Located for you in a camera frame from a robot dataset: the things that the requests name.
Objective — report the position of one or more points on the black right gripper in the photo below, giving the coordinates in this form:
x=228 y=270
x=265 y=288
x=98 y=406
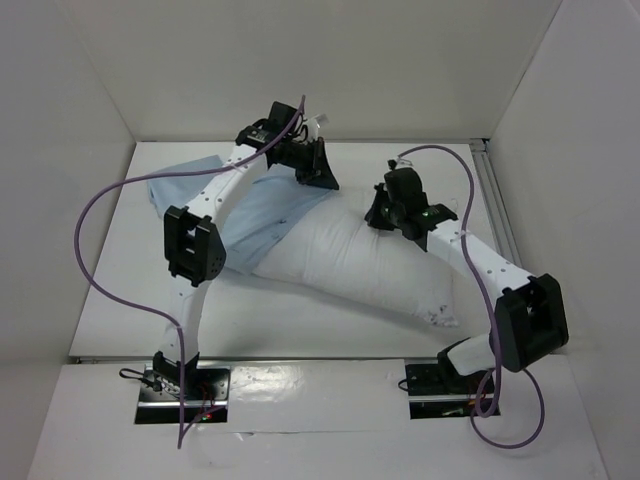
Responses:
x=378 y=210

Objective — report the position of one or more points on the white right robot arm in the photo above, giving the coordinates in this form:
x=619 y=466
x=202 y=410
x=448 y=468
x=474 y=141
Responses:
x=529 y=315

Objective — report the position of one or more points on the aluminium frame rail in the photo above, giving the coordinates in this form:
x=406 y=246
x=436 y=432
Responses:
x=494 y=202

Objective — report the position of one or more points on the white pillow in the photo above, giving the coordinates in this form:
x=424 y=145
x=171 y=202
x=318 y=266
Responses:
x=332 y=249

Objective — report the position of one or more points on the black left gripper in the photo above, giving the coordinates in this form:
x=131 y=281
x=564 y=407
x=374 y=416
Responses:
x=324 y=177

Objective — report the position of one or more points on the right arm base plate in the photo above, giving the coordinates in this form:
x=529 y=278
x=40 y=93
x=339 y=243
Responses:
x=433 y=393

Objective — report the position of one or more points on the light blue pillowcase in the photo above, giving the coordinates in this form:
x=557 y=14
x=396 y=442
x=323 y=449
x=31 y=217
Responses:
x=274 y=204

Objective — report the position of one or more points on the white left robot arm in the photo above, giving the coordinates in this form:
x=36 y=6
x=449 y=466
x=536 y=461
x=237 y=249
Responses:
x=193 y=246

